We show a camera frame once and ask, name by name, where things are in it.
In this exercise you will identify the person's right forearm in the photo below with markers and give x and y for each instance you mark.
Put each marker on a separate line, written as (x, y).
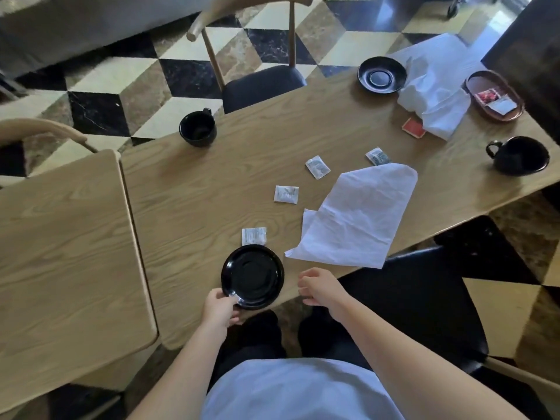
(411, 367)

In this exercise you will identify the person's left thumb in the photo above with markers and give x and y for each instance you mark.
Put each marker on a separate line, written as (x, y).
(229, 297)

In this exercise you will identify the plain red packet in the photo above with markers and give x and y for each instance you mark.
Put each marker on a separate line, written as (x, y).
(413, 128)

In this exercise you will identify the black saucer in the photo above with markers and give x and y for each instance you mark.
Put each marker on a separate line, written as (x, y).
(253, 275)
(382, 74)

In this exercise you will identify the black cup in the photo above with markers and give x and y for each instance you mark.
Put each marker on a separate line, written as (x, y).
(197, 129)
(520, 156)

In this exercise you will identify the flat white paper sheet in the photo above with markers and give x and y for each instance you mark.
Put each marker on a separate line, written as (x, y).
(358, 218)

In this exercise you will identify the person's white shirt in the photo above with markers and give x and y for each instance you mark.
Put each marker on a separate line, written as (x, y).
(302, 391)

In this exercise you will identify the white square packet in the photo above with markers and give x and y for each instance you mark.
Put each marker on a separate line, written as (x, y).
(502, 105)

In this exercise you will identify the white sachet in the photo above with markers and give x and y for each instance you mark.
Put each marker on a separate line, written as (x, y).
(286, 193)
(317, 167)
(254, 236)
(377, 156)

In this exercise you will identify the person's left forearm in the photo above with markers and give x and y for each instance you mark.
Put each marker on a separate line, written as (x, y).
(183, 376)

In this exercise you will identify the dark wooden cabinet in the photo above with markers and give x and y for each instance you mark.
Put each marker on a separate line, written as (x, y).
(529, 61)

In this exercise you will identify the person's right hand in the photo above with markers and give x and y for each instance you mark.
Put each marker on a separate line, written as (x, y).
(326, 289)

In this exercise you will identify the grey sofa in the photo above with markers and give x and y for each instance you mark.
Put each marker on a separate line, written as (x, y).
(87, 26)

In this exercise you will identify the brown oval tray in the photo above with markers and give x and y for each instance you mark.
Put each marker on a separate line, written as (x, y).
(512, 89)

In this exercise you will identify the wooden chair with black seat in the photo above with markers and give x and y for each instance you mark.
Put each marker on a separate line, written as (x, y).
(420, 301)
(43, 126)
(262, 87)

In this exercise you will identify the person's right thumb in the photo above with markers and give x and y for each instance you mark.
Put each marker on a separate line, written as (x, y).
(311, 300)

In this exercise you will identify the person's black trousers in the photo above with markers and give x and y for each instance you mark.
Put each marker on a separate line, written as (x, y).
(258, 336)

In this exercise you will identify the red patterned packet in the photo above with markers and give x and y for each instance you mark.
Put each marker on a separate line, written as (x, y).
(486, 96)

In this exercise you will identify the person's left hand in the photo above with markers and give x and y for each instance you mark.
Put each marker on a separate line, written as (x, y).
(218, 309)

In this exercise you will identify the crumpled white paper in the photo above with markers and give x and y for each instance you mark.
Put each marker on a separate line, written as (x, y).
(437, 78)

